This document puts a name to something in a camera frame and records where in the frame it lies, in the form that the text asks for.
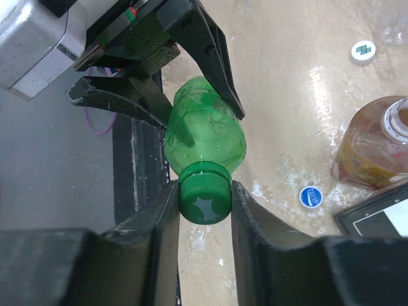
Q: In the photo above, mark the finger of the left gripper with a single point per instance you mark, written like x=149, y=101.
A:
x=142, y=99
x=189, y=24

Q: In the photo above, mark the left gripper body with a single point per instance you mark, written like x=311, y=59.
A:
x=127, y=36

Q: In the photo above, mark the blue white bottle cap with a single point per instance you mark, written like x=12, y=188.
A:
x=311, y=197

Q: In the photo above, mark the small clear bottle front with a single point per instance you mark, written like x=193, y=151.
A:
x=392, y=22

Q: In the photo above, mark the brown tea bottle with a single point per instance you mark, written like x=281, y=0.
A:
x=373, y=152

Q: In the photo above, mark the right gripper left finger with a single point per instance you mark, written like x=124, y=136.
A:
x=134, y=263

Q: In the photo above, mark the white green logo cap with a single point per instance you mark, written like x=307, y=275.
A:
x=362, y=52

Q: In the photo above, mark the green bottle cap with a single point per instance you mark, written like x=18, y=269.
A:
x=205, y=193

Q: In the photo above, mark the black base frame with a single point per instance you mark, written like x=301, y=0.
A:
x=140, y=169

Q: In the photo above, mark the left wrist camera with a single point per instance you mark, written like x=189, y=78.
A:
x=40, y=40

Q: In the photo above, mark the black white chessboard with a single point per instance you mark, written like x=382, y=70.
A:
x=382, y=216

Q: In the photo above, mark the green plastic bottle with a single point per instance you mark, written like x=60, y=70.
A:
x=202, y=127

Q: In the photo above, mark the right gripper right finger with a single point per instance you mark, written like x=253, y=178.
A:
x=276, y=264

